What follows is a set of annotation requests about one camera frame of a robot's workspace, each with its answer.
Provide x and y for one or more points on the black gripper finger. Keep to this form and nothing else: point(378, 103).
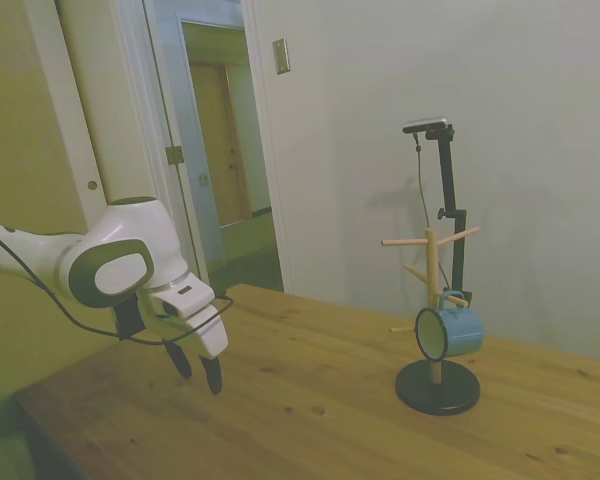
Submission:
point(181, 361)
point(213, 376)

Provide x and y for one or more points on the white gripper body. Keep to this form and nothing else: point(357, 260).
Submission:
point(200, 315)

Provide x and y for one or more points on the blue enamel mug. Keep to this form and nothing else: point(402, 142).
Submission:
point(457, 327)

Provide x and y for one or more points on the metal door latch plate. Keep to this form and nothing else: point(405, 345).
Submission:
point(203, 180)

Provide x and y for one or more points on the brass door hinge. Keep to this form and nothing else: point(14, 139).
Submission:
point(175, 155)

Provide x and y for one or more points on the brown wooden hallway door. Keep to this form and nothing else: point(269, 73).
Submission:
point(220, 150)

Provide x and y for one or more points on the small round door fitting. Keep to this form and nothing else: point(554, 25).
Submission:
point(92, 185)

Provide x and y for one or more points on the white door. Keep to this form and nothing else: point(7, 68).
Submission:
point(200, 125)

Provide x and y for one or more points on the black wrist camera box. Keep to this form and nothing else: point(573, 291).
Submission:
point(129, 317)

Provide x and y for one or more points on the metal wall switch plate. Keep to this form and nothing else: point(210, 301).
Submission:
point(281, 56)

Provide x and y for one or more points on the black camera stand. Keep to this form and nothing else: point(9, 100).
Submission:
point(450, 190)

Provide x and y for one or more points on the grey exterior camera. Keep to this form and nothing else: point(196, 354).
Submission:
point(426, 124)

